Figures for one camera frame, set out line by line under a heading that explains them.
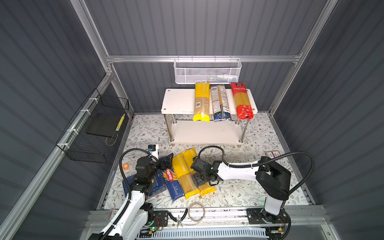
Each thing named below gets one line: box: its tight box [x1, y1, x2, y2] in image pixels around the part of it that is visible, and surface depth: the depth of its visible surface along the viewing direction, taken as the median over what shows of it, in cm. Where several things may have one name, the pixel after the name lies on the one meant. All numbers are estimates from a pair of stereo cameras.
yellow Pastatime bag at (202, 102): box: [193, 83, 211, 122], surface depth 75 cm
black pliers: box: [168, 208, 188, 229], surface depth 75 cm
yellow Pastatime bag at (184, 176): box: [172, 153, 201, 200], surface depth 86 cm
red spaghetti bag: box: [230, 82, 254, 120], surface depth 76 cm
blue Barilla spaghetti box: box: [162, 168, 185, 200], surface depth 84 cm
